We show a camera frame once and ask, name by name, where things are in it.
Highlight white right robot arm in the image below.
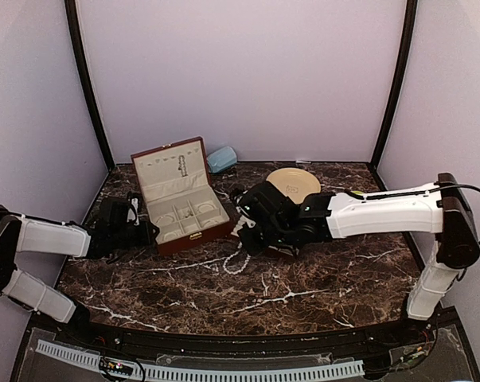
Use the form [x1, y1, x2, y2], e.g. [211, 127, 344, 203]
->
[230, 173, 480, 345]

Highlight red wooden jewelry box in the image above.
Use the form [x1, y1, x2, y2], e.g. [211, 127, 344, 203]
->
[131, 137, 233, 255]

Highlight silver bangle compartment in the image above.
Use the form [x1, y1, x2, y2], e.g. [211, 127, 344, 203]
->
[162, 231, 181, 242]
[196, 201, 217, 214]
[155, 212, 177, 226]
[200, 218, 220, 228]

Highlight cream ceramic plate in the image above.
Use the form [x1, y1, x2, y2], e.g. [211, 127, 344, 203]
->
[267, 168, 321, 204]

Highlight silver bangle right compartment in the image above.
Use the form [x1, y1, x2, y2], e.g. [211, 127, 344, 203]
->
[200, 218, 220, 228]

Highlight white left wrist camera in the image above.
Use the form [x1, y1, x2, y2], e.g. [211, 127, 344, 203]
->
[127, 192, 142, 226]

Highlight silver bangle front compartment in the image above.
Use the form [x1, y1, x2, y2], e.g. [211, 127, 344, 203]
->
[162, 231, 181, 242]

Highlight white pearl necklace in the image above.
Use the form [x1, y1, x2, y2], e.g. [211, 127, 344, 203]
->
[222, 242, 252, 276]

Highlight silver bangle left compartment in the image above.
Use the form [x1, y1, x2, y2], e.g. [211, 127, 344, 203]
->
[155, 212, 177, 226]

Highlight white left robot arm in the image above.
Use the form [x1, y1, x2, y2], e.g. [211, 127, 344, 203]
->
[0, 197, 160, 347]

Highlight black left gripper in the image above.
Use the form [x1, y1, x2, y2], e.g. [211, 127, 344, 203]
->
[111, 221, 160, 251]

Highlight silver bangle back compartment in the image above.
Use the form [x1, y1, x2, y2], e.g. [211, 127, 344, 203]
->
[196, 201, 217, 214]

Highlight red earring tray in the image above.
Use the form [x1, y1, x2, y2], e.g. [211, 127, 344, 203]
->
[263, 246, 299, 260]

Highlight white slotted cable duct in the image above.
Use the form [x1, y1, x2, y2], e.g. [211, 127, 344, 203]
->
[35, 340, 365, 381]

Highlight light blue cup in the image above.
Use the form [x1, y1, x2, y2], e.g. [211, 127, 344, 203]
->
[207, 146, 237, 173]

